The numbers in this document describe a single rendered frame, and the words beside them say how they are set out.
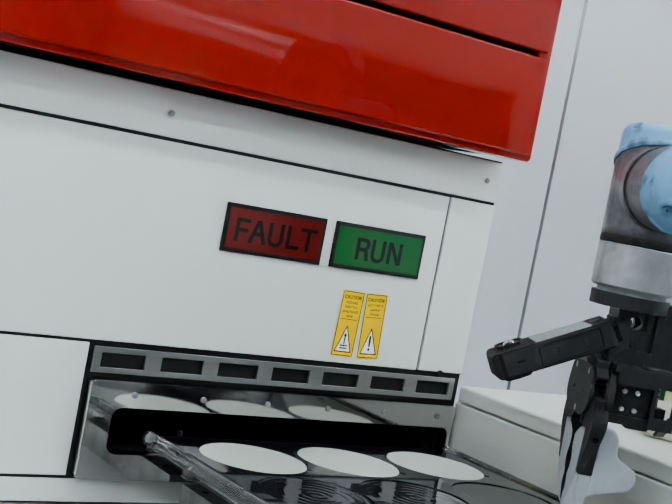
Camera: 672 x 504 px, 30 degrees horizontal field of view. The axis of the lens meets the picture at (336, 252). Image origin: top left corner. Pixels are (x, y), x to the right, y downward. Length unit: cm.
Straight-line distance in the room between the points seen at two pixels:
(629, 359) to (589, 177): 248
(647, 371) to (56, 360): 53
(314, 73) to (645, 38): 260
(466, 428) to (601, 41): 232
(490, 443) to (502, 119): 35
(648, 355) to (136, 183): 49
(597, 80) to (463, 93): 231
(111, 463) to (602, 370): 46
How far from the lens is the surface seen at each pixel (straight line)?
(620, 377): 114
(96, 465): 121
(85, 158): 116
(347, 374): 134
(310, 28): 120
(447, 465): 131
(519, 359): 113
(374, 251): 132
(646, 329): 117
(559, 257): 358
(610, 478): 117
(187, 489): 123
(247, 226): 123
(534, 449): 134
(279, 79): 118
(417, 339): 138
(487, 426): 139
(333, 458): 123
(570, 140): 356
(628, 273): 113
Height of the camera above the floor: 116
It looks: 3 degrees down
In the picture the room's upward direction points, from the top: 11 degrees clockwise
